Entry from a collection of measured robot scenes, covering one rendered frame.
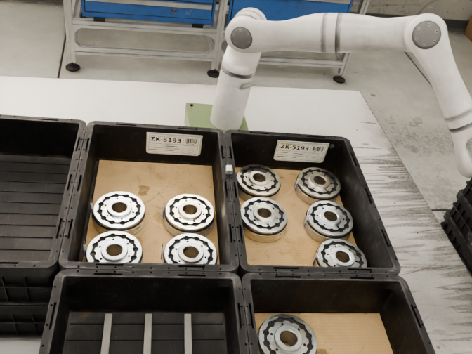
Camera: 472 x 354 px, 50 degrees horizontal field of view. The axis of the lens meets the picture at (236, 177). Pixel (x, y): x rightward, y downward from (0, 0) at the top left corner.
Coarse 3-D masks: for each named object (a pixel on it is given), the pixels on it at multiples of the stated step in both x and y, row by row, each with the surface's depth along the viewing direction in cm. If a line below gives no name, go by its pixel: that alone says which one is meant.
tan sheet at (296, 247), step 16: (288, 176) 121; (288, 192) 117; (288, 208) 113; (304, 208) 114; (288, 224) 109; (288, 240) 106; (304, 240) 106; (352, 240) 108; (256, 256) 101; (272, 256) 102; (288, 256) 102; (304, 256) 103
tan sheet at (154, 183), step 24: (120, 168) 114; (144, 168) 115; (168, 168) 117; (192, 168) 118; (96, 192) 108; (144, 192) 110; (168, 192) 111; (192, 192) 112; (144, 240) 100; (168, 240) 101; (216, 240) 103
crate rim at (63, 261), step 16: (128, 128) 110; (144, 128) 111; (160, 128) 111; (176, 128) 112; (192, 128) 113; (208, 128) 114; (224, 144) 110; (80, 160) 100; (224, 160) 106; (80, 176) 98; (224, 176) 102; (80, 192) 93; (224, 192) 99; (64, 240) 85; (64, 256) 82
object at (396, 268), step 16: (352, 160) 113; (368, 192) 105; (240, 224) 93; (240, 240) 90; (384, 240) 96; (240, 256) 88; (240, 272) 87; (256, 272) 86; (272, 272) 86; (288, 272) 87; (304, 272) 87; (320, 272) 88; (336, 272) 88; (352, 272) 89; (368, 272) 89; (384, 272) 90
